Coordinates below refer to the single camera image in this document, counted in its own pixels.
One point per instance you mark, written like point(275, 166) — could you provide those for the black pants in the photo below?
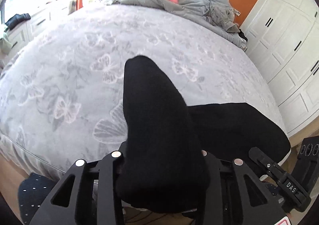
point(164, 169)

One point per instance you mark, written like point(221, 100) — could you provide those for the white wardrobe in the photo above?
point(283, 45)

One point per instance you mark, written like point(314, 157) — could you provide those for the black item beside bed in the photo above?
point(241, 35)

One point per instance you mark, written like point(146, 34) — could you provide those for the grey crumpled duvet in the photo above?
point(215, 15)

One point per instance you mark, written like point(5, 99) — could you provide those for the grey butterfly bedspread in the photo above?
point(61, 95)

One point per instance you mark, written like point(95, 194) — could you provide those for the dark dotted slipper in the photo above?
point(31, 193)

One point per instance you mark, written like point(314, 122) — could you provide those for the white drawer cabinet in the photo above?
point(26, 31)

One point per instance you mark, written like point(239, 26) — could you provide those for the black camera box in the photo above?
point(307, 157)

